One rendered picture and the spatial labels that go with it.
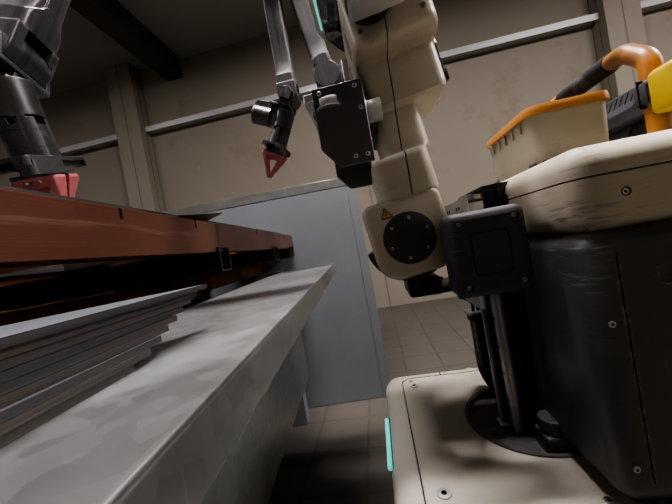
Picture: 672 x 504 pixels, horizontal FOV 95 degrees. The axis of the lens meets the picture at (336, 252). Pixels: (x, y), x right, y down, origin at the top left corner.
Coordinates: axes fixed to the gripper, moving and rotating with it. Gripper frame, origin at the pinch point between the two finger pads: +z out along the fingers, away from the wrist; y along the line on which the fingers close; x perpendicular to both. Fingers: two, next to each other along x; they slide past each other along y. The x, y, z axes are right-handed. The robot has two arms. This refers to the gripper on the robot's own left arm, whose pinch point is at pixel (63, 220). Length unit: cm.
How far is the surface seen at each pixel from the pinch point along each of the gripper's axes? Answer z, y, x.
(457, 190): 46, -281, 163
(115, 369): 8.1, 32.6, 29.2
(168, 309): 7.6, 26.0, 28.8
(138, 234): 3.4, 8.0, 16.2
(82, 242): 2.4, 16.6, 16.2
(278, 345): 12.0, 26.1, 36.2
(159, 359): 9.5, 29.7, 29.6
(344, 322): 70, -84, 34
